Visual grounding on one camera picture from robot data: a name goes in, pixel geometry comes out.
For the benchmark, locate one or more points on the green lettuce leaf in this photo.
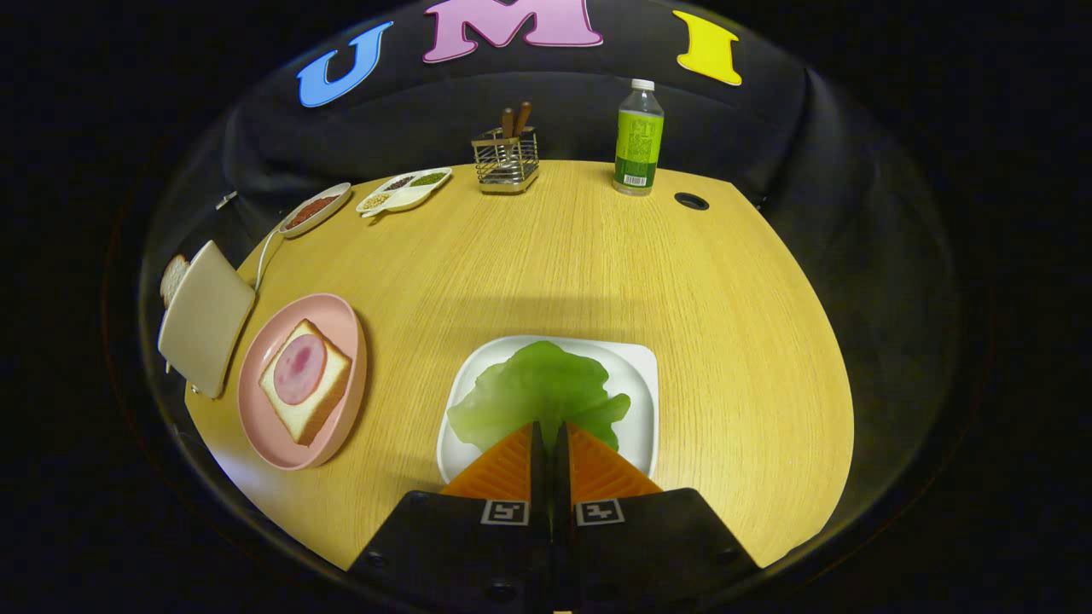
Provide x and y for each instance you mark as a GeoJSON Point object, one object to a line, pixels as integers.
{"type": "Point", "coordinates": [537, 388]}

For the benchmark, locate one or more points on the beige round plate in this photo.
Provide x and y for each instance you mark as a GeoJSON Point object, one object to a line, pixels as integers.
{"type": "Point", "coordinates": [339, 194]}

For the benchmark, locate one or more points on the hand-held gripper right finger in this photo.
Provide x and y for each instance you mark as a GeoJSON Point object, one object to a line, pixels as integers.
{"type": "Point", "coordinates": [561, 477]}

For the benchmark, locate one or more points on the white toaster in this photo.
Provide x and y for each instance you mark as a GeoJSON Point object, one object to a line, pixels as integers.
{"type": "Point", "coordinates": [205, 320]}

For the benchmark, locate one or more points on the plain bread slice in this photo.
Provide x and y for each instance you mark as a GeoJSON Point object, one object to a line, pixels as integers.
{"type": "Point", "coordinates": [173, 277]}

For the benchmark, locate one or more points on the green label drink bottle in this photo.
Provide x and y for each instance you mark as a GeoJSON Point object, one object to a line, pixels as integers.
{"type": "Point", "coordinates": [638, 145]}

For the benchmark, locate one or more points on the bread slice under ham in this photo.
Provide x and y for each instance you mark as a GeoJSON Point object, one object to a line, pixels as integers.
{"type": "Point", "coordinates": [311, 418]}

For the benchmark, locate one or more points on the white square plate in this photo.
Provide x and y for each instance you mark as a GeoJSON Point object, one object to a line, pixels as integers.
{"type": "Point", "coordinates": [636, 375]}

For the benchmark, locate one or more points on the white divided condiment dish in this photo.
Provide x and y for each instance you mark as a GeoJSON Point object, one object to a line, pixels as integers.
{"type": "Point", "coordinates": [408, 196]}

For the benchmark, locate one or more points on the pink ham slice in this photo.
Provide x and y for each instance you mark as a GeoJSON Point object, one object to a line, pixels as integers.
{"type": "Point", "coordinates": [300, 368]}

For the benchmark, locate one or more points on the pink round plate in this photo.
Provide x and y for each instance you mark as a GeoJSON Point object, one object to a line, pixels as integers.
{"type": "Point", "coordinates": [264, 426]}

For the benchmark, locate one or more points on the black backdrop cloth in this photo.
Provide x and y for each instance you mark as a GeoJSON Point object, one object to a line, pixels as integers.
{"type": "Point", "coordinates": [554, 94]}

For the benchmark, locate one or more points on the brown meat steak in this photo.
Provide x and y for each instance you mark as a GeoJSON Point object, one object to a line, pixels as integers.
{"type": "Point", "coordinates": [311, 211]}

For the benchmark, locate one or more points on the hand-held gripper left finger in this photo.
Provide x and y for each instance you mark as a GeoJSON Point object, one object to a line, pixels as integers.
{"type": "Point", "coordinates": [538, 477]}

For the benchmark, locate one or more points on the white cloth clip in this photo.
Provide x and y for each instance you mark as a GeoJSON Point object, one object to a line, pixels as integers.
{"type": "Point", "coordinates": [226, 200]}

